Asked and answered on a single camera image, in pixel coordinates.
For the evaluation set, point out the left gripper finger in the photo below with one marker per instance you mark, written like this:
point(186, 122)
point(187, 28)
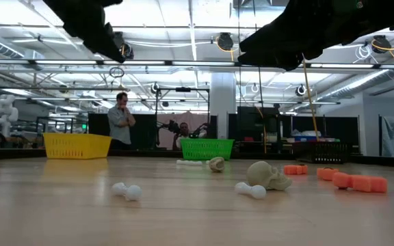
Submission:
point(109, 36)
point(91, 37)

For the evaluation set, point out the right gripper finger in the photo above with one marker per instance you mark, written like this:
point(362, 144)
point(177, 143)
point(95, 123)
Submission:
point(279, 37)
point(279, 61)

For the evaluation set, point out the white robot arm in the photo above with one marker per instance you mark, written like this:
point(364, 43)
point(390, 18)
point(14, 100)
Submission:
point(4, 112)

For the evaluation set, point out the black background robot arm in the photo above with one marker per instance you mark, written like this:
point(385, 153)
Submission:
point(169, 127)

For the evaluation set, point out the black cabinet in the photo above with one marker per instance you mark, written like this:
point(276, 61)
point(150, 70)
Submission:
point(248, 123)

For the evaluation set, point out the white building column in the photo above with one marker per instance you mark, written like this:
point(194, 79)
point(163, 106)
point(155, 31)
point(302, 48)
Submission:
point(223, 102)

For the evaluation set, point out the blue box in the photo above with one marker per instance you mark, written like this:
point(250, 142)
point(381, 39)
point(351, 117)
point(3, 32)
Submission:
point(303, 138)

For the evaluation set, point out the person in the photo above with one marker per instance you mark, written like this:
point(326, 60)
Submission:
point(183, 130)
point(120, 119)

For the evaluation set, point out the black partition screen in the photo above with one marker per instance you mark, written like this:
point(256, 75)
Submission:
point(340, 128)
point(145, 131)

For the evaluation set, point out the pink curtain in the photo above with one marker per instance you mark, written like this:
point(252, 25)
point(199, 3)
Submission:
point(197, 118)

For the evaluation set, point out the black plastic basket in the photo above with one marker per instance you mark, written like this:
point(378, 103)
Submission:
point(323, 152)

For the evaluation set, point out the yellow plastic basket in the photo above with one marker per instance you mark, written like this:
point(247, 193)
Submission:
point(77, 146)

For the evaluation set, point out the green plastic basket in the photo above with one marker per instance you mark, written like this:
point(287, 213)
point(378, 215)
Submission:
point(207, 149)

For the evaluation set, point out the beige plastic skull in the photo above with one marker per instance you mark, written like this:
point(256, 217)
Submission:
point(217, 164)
point(265, 174)

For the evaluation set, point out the black stand frame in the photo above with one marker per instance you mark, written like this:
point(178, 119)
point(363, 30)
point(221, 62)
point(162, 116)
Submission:
point(183, 89)

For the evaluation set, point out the black table frame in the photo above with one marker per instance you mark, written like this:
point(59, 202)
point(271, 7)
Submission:
point(139, 153)

